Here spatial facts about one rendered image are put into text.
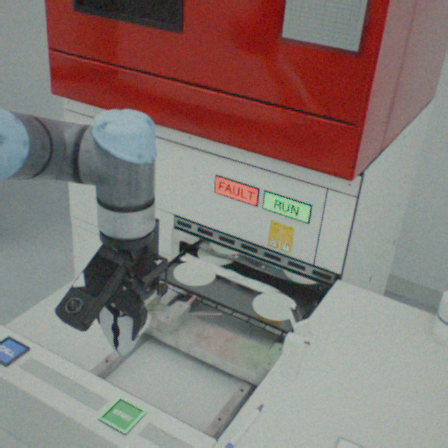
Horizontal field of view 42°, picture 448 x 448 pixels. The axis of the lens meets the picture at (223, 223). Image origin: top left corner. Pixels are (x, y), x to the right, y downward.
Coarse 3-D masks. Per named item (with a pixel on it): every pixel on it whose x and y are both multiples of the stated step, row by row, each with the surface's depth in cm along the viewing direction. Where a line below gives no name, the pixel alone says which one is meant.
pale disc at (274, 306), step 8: (264, 296) 134; (272, 296) 134; (280, 296) 134; (256, 304) 131; (264, 304) 131; (272, 304) 131; (280, 304) 132; (288, 304) 132; (256, 312) 129; (264, 312) 129; (272, 312) 129; (280, 312) 129; (288, 312) 129; (280, 320) 127
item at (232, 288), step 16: (192, 256) 146; (224, 272) 141; (240, 272) 142; (256, 272) 142; (192, 288) 134; (208, 288) 135; (224, 288) 136; (240, 288) 136; (256, 288) 136; (272, 288) 137; (288, 288) 137; (304, 288) 138; (224, 304) 130; (240, 304) 131; (304, 304) 132; (272, 320) 126; (288, 320) 127
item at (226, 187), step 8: (216, 184) 137; (224, 184) 136; (232, 184) 135; (224, 192) 137; (232, 192) 136; (240, 192) 135; (248, 192) 134; (256, 192) 133; (248, 200) 135; (256, 200) 133
